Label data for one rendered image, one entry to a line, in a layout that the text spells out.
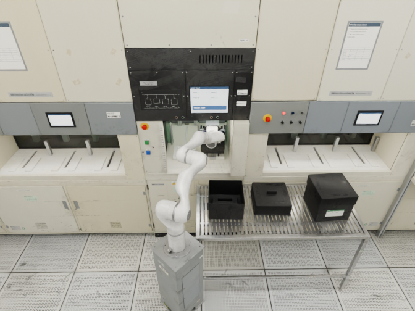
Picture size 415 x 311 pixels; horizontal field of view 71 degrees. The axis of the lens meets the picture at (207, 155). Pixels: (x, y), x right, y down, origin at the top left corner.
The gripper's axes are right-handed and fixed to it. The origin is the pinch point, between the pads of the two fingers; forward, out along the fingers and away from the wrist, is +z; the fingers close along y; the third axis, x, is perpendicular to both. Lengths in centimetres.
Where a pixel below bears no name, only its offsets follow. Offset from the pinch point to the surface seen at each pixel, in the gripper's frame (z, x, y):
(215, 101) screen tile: -28.3, 36.7, 2.4
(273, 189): -47, -33, 52
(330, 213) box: -70, -35, 93
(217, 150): -8.3, -21.6, 4.8
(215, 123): -0.7, 2.6, 2.5
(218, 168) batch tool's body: -20.4, -33.0, 6.4
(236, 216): -72, -41, 21
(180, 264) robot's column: -113, -44, -18
